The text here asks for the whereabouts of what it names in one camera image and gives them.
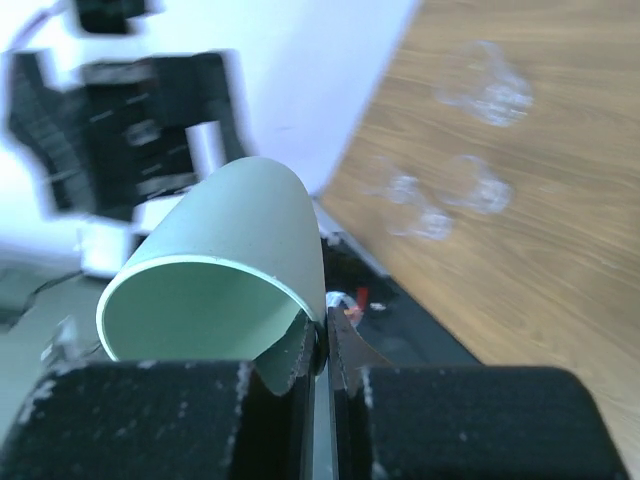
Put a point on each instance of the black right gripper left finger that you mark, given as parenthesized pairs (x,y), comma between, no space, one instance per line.
(171,420)

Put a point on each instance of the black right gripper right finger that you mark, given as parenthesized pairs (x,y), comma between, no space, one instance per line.
(460,422)

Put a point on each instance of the green plastic cup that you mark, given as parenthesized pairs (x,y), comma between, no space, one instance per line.
(233,272)

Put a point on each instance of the small clear glass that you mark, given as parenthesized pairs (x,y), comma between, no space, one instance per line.
(409,219)
(468,181)
(383,179)

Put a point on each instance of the large clear faceted glass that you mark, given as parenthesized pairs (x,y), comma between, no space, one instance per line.
(477,79)

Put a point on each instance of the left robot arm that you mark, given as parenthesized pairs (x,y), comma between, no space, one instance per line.
(116,138)

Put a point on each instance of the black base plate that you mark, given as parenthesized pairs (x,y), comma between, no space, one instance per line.
(391,320)

